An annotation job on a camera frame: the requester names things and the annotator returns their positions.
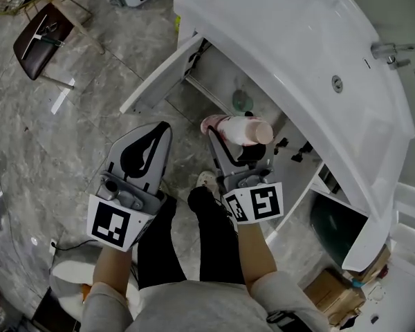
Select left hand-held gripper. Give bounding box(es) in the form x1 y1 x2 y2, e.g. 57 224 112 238
86 121 174 252

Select person's black trousers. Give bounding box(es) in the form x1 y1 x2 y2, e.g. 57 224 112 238
136 186 246 291

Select white squeegee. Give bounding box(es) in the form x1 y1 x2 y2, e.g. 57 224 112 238
21 13 50 60

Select dark glass panel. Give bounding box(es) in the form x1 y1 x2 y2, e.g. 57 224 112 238
308 191 370 268

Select person's white shoe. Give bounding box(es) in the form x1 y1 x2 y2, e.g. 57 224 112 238
195 170 219 195

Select wooden chair brown seat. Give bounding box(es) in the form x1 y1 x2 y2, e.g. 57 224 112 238
12 0 107 91

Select green translucent bottle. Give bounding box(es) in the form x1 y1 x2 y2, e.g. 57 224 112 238
232 75 255 113

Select white cabinet door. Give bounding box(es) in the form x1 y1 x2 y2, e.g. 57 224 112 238
119 34 205 115
265 160 325 246

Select black cable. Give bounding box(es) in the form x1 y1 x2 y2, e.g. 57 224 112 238
53 238 98 252

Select person's left forearm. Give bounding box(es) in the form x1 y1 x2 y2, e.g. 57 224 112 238
92 245 138 299

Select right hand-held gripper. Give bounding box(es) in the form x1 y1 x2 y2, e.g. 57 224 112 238
207 126 285 224

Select white round cushion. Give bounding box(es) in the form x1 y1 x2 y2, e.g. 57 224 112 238
48 248 140 322

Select chrome faucet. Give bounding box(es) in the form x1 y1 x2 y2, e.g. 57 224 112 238
370 41 415 77

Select white floor strip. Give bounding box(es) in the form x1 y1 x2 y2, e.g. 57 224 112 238
50 77 77 116

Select cardboard box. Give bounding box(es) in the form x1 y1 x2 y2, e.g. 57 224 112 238
348 245 392 286
302 267 368 327

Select white sink vanity cabinet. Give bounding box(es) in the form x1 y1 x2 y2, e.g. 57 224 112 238
174 0 415 221

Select pink white bottle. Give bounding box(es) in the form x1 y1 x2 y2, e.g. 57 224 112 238
200 113 275 147

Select person's grey shirt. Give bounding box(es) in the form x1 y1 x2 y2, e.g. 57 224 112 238
80 270 330 332

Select white cabinet drawer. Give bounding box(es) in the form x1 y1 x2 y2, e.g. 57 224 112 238
311 164 351 204

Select person's right forearm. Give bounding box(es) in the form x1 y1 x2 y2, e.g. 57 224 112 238
236 221 278 292

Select black harness strap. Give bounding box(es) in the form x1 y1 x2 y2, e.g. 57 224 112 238
266 309 314 332

